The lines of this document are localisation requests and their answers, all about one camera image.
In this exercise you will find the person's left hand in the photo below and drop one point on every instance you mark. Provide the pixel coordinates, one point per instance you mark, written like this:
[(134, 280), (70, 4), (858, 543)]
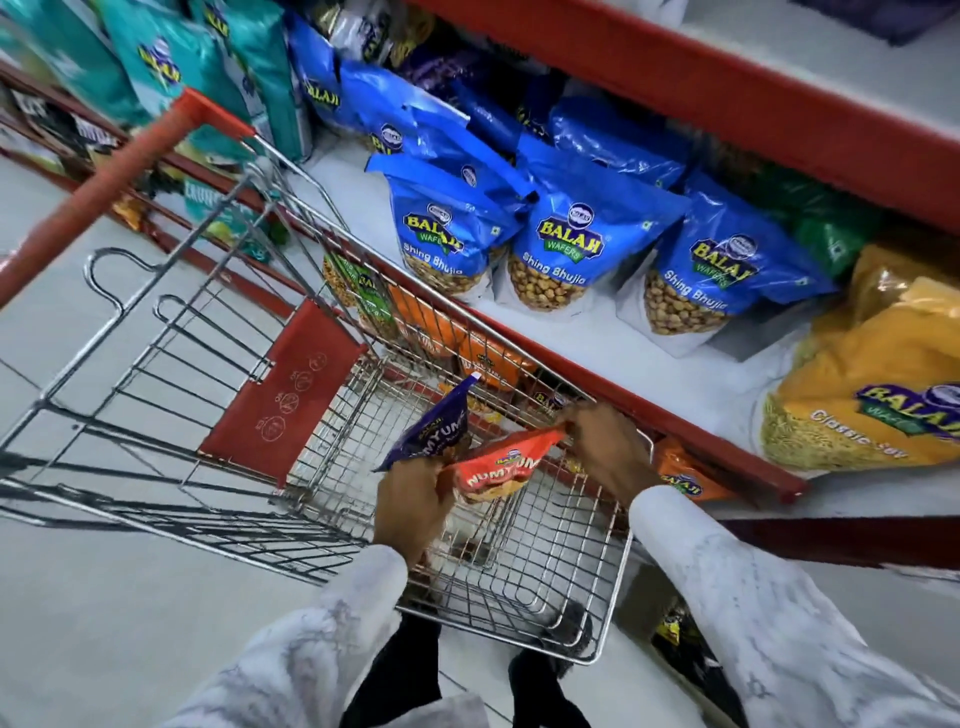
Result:
[(411, 510)]

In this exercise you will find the person's right hand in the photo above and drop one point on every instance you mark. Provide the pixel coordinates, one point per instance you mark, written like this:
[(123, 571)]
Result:
[(616, 454)]

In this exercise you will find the person's left fingers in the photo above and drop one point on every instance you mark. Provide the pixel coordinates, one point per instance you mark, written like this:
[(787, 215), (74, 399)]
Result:
[(431, 471)]

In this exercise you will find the person's right fingers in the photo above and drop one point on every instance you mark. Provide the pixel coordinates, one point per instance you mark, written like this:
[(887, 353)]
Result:
[(579, 424)]

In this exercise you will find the purple snack packet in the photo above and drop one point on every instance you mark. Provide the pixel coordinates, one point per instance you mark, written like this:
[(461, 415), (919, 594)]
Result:
[(439, 431)]

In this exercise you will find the red snack packet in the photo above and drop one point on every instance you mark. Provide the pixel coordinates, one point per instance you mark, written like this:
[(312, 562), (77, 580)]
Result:
[(499, 469)]

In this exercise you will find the person's left forearm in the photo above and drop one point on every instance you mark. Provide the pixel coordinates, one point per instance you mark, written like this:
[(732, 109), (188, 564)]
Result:
[(322, 645)]

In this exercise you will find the person's right forearm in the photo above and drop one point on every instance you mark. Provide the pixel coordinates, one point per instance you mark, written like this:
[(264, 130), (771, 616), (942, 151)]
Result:
[(757, 607)]

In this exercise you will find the red and white store shelving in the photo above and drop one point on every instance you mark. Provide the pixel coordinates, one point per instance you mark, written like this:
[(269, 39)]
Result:
[(570, 337)]

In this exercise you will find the orange snack bag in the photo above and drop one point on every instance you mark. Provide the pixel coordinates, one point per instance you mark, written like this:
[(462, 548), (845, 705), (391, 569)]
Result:
[(686, 476), (487, 356), (420, 322)]

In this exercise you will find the row of blue peanut bags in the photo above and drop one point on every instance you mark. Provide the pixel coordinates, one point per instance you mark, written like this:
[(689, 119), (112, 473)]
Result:
[(570, 232)]

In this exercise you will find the small green snack bag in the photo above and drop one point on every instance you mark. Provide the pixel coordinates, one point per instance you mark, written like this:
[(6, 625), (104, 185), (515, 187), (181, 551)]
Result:
[(367, 289)]

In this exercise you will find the person's left leg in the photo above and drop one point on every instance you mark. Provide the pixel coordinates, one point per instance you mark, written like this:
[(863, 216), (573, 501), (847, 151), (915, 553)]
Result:
[(390, 667)]

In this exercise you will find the person's leg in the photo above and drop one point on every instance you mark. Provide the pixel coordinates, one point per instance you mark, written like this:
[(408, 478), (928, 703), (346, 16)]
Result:
[(390, 667), (540, 690)]

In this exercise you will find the black and yellow snack bag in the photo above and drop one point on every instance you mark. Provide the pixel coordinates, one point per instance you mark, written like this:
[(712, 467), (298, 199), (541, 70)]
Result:
[(675, 626)]

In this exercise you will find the person's right leg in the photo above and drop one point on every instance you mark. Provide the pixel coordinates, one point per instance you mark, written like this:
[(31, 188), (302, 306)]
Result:
[(540, 690)]

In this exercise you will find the large yellow snack bag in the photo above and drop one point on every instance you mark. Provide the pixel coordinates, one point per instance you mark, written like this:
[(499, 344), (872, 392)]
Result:
[(892, 274), (862, 390)]

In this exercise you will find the dark green snack bag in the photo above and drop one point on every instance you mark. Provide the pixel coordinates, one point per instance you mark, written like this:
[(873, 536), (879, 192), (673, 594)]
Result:
[(825, 217)]

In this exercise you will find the light green snack bag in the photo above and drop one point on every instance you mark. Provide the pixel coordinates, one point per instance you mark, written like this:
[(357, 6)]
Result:
[(225, 217)]

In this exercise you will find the teal snack bag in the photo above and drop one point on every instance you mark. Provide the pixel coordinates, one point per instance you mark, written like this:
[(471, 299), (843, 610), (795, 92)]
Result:
[(262, 67), (67, 52), (176, 67)]

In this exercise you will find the silver and black snack bag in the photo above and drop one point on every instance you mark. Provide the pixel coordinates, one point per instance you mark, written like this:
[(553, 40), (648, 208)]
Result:
[(360, 30)]

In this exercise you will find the dark blue pack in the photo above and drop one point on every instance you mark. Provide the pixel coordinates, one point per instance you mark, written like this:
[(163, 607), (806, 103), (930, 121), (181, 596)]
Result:
[(892, 15)]

